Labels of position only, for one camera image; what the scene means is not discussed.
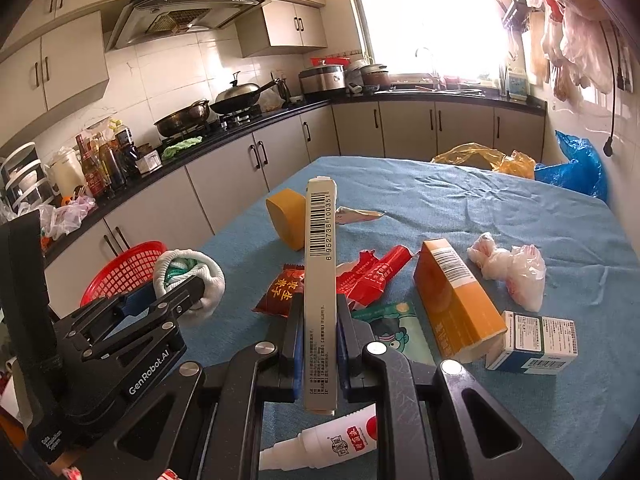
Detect white blue utensil holder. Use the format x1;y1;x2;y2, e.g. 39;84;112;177
506;65;531;100

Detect black kitchen countertop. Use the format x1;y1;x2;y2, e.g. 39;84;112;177
40;87;548;266

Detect hanging plastic bags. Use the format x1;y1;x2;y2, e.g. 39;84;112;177
525;0;616;111

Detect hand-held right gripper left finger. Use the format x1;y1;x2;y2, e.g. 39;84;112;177
114;292;306;480

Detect kitchen window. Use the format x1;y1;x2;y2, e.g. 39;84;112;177
347;0;521;81

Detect dark cooking pot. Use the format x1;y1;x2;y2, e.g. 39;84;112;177
360;64;392;88

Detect steel range hood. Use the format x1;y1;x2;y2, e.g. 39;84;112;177
104;0;268;52

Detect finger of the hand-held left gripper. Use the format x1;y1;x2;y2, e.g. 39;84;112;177
80;275;208;322
67;294;207;362

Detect blue tablecloth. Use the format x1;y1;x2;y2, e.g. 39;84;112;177
192;156;638;480

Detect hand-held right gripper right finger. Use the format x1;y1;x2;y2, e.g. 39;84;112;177
337;294;576;480

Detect wooden cutting board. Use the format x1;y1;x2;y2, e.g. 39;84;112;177
529;10;551;86

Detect orange carton box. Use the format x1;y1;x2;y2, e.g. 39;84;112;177
413;238;508;365

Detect pink white plastic bag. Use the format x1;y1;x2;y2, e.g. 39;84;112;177
39;195;97;241

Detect beige lower cabinets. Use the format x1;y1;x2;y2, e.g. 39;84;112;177
42;100;546;321

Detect beige cabinets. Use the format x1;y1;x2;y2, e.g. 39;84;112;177
42;100;546;321
0;0;328;146

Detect steel faucet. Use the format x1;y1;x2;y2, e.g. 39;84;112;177
415;46;443;90

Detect black wall rack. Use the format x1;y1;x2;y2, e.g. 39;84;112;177
500;0;533;31

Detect wok with steel lid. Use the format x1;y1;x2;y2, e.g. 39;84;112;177
209;71;281;115

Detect green vegetable leaves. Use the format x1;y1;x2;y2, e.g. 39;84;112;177
161;136;203;161

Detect yellow rounded box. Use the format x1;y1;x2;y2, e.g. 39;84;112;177
265;188;307;252

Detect white dish rack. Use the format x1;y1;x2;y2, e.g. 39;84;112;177
0;142;56;211

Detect dark red snack packet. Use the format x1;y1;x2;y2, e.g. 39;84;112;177
251;263;306;318

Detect gas stove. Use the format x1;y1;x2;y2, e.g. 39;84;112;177
160;107;266;146

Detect white blue medicine box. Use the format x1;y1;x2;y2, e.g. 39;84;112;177
484;310;577;376

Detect beige upper cabinets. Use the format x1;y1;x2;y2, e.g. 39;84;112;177
0;0;328;146

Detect small beige wrapper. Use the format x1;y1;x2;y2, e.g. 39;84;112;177
336;206;386;225

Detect white kettle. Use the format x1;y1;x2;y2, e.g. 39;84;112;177
46;147;87;197

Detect white green cloth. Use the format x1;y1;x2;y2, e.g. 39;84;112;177
152;249;226;328

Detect yellow plastic bag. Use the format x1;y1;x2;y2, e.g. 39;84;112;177
431;143;537;181

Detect black power cable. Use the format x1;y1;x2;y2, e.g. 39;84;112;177
597;20;618;158

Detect tall beige barcode box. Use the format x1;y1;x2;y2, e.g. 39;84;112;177
303;175;341;416

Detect red snack wrapper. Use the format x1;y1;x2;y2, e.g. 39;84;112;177
336;245;413;311

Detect blue plastic bag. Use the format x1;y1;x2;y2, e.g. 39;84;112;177
534;130;610;204

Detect white tube with red label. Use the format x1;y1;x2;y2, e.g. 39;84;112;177
258;405;378;472

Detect group of condiment bottles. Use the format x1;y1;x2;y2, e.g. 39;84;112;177
75;119;163;198

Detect green cartoon packet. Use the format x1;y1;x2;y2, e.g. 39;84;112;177
350;301;437;367

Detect red mesh basket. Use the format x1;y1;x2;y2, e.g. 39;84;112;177
80;241;168;311

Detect dark frying pan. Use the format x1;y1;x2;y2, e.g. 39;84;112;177
153;100;211;138

